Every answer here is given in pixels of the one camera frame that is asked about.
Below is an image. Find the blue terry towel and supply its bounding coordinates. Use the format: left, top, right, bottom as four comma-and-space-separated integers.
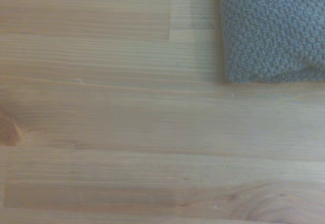
218, 0, 325, 85

